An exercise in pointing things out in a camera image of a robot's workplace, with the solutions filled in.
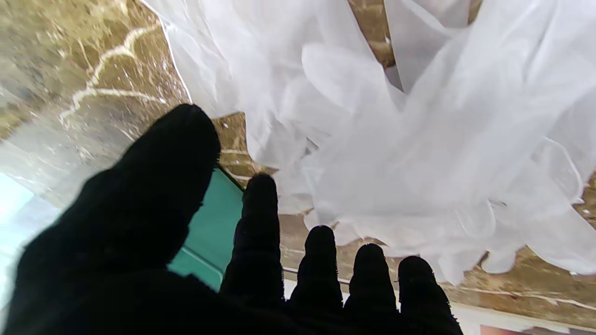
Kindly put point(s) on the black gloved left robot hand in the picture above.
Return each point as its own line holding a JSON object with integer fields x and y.
{"x": 130, "y": 232}

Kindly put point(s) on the teal plastic basket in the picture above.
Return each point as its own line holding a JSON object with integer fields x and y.
{"x": 209, "y": 232}

